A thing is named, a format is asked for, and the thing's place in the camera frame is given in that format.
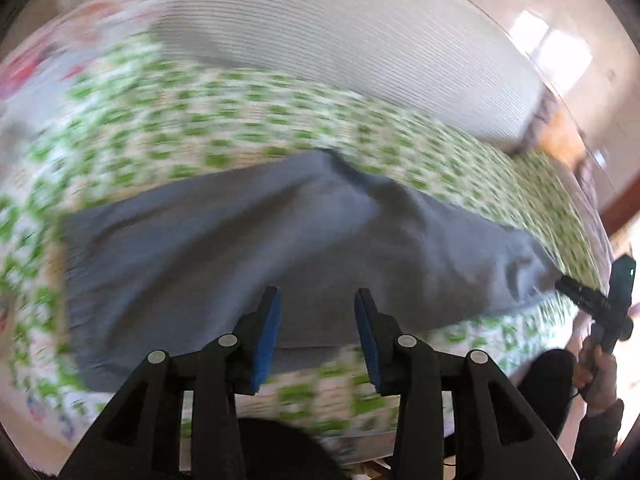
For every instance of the floral pillow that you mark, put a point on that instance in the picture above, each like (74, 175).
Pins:
(50, 60)

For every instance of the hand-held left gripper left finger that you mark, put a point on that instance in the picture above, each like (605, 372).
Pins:
(267, 330)

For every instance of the grey pants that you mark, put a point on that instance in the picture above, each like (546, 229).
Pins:
(250, 240)

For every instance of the purple striped pillow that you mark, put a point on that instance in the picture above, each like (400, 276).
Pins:
(542, 120)

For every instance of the person's dark clothing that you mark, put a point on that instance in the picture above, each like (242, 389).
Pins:
(547, 390)

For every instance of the white striped bedding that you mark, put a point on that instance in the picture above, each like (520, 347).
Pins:
(350, 35)

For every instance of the person's right forearm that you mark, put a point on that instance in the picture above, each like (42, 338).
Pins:
(600, 435)

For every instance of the person's right hand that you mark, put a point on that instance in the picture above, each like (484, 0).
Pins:
(607, 377)

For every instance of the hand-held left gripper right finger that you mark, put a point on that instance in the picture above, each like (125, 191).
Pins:
(367, 335)

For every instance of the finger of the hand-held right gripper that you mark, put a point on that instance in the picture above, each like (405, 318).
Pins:
(582, 295)

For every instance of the green patterned quilt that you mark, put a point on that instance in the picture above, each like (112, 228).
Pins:
(250, 110)

